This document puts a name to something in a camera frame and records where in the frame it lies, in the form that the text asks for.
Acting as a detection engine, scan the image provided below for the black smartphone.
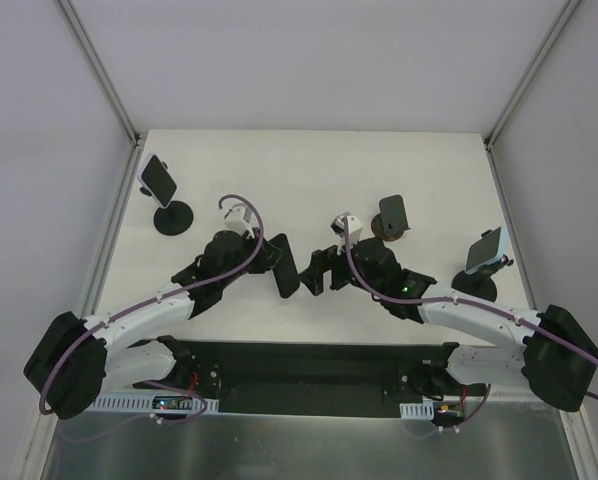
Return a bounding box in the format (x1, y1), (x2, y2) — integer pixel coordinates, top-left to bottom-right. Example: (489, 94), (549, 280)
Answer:
(270, 233), (300, 299)

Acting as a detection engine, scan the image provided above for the brown-base black phone stand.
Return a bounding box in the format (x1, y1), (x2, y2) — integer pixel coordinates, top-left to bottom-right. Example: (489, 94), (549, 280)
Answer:
(371, 194), (410, 242)

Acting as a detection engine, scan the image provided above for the black round-base phone stand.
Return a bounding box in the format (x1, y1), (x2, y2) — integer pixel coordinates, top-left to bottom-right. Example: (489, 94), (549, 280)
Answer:
(140, 184), (194, 237)

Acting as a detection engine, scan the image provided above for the lavender case smartphone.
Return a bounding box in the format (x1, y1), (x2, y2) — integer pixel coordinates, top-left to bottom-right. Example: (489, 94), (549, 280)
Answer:
(136, 154), (177, 208)

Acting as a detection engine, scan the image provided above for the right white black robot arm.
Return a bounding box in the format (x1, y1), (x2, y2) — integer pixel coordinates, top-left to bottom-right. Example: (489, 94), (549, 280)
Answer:
(299, 238), (598, 412)

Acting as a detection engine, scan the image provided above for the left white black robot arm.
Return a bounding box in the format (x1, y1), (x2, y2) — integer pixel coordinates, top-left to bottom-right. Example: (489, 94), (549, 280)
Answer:
(23, 230), (298, 420)

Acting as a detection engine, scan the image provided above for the light blue case smartphone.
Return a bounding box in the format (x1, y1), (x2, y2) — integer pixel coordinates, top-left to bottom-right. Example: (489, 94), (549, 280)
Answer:
(465, 226), (508, 275)

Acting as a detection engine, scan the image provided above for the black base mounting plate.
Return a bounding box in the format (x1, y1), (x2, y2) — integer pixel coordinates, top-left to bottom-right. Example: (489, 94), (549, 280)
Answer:
(161, 341), (486, 418)

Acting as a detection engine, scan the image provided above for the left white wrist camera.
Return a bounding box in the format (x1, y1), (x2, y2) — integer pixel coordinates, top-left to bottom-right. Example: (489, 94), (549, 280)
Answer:
(223, 204), (256, 239)

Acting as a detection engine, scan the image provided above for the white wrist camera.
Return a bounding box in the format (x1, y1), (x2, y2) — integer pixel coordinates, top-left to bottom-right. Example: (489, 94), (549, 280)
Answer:
(223, 204), (256, 239)
(330, 212), (363, 248)

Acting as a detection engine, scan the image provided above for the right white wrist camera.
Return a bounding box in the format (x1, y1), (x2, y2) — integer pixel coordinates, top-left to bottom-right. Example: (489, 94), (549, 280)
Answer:
(330, 212), (363, 248)

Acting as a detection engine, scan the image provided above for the right white cable duct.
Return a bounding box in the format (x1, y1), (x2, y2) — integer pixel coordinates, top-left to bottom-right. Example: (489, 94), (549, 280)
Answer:
(399, 399), (435, 421)

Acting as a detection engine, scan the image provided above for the white cable duct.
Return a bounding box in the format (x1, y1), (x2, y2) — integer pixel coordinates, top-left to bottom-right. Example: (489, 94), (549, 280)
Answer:
(87, 392), (219, 415)
(399, 399), (435, 421)

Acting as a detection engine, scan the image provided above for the left white cable duct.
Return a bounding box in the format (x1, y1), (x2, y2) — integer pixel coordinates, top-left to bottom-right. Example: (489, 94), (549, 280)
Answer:
(87, 392), (219, 415)

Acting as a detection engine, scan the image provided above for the right aluminium frame post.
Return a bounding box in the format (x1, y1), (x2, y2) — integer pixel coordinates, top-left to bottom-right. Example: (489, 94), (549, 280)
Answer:
(482, 0), (586, 150)

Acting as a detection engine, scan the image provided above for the aluminium frame post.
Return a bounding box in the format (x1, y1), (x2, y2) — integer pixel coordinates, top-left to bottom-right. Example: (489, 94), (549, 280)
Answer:
(53, 0), (148, 149)
(482, 0), (586, 150)

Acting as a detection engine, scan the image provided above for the front aluminium frame rail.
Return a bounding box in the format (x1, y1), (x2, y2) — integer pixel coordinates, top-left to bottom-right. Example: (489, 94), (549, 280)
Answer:
(41, 349), (580, 404)

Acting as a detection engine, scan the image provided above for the left aluminium frame post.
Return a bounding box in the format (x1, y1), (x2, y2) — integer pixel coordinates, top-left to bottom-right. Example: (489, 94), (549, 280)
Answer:
(53, 0), (148, 149)

